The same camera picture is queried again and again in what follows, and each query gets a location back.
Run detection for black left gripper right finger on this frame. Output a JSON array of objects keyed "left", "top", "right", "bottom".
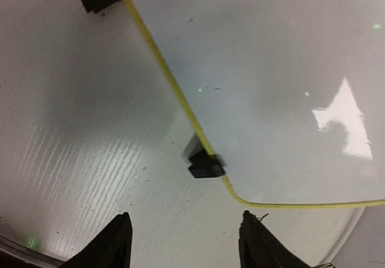
[{"left": 238, "top": 210, "right": 309, "bottom": 268}]

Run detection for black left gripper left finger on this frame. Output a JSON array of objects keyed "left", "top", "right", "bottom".
[{"left": 66, "top": 212, "right": 133, "bottom": 267}]

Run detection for black whiteboard stand foot left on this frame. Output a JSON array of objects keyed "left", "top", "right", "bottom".
[{"left": 188, "top": 149, "right": 225, "bottom": 178}]

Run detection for yellow-framed whiteboard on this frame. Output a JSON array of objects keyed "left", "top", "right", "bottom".
[{"left": 132, "top": 0, "right": 384, "bottom": 205}]

